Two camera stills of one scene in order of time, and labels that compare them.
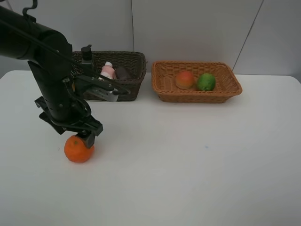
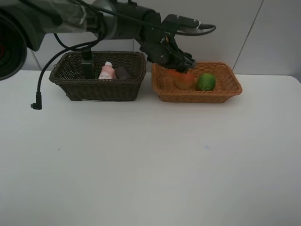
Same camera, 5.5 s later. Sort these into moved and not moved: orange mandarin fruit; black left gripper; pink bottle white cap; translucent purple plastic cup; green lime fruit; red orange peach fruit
Moved: black left gripper; orange mandarin fruit
Not moved: translucent purple plastic cup; pink bottle white cap; green lime fruit; red orange peach fruit
